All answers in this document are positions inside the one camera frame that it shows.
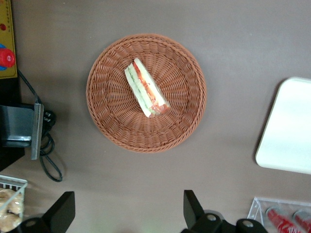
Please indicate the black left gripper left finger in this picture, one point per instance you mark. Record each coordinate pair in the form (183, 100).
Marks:
(62, 208)

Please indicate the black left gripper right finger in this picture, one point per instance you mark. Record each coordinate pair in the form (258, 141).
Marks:
(193, 208)

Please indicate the triangle sandwich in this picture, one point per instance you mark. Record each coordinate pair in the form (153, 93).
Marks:
(145, 89)

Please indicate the round brown wicker basket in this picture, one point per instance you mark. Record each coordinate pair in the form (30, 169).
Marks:
(116, 116)

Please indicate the cream plastic tray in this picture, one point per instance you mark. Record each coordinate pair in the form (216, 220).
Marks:
(289, 126)

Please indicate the clear bag of crackers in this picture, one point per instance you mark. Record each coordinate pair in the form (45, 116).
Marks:
(9, 213)

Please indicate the clear acrylic bottle rack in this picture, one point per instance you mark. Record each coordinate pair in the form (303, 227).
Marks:
(257, 208)

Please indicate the black power plug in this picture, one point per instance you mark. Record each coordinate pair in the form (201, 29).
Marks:
(49, 120)

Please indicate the yellow control box red button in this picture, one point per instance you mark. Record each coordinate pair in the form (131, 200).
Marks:
(8, 29)

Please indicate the grey metal bracket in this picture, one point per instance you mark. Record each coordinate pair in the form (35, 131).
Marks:
(17, 123)

